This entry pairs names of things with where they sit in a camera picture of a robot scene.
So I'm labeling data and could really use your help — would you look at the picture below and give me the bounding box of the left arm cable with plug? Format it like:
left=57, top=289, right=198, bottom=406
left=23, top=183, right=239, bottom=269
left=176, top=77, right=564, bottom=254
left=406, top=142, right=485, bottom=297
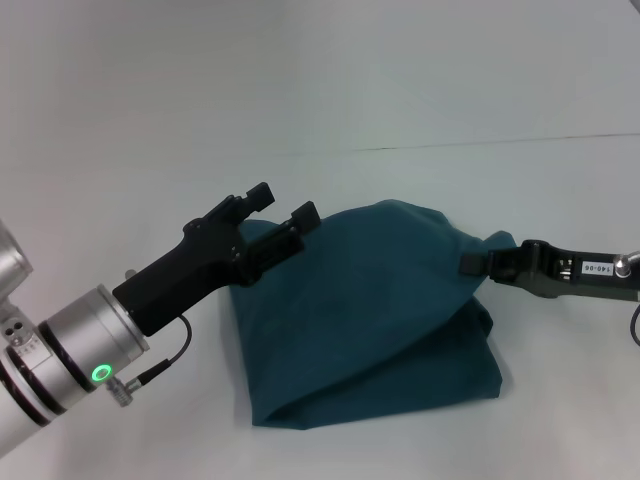
left=104, top=312, right=194, bottom=409

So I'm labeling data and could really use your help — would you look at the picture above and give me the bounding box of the arm cable with plug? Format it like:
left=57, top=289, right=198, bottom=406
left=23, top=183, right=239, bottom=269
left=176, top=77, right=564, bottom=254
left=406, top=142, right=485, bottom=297
left=613, top=251, right=640, bottom=346
left=104, top=312, right=194, bottom=409

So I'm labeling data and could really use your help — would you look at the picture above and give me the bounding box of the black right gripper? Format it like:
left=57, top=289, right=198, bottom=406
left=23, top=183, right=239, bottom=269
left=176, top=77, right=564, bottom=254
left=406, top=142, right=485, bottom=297
left=459, top=239, right=640, bottom=304

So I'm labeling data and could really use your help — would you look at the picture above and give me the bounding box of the blue-green shirt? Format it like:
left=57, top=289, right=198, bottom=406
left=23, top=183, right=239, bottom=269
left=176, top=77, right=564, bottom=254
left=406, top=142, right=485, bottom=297
left=227, top=198, right=519, bottom=430

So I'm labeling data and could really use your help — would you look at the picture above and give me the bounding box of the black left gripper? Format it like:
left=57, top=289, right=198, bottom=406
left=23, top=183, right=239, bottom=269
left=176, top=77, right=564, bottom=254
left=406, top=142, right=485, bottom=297
left=112, top=182, right=322, bottom=337

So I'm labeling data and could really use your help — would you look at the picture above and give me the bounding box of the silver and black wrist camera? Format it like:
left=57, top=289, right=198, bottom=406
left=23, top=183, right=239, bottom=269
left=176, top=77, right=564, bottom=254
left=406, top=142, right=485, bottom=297
left=0, top=217, right=35, bottom=307

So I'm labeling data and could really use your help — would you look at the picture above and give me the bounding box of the right arm cable with plug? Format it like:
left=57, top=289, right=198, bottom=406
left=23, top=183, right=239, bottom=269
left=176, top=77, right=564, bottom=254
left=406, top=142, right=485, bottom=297
left=613, top=251, right=640, bottom=346

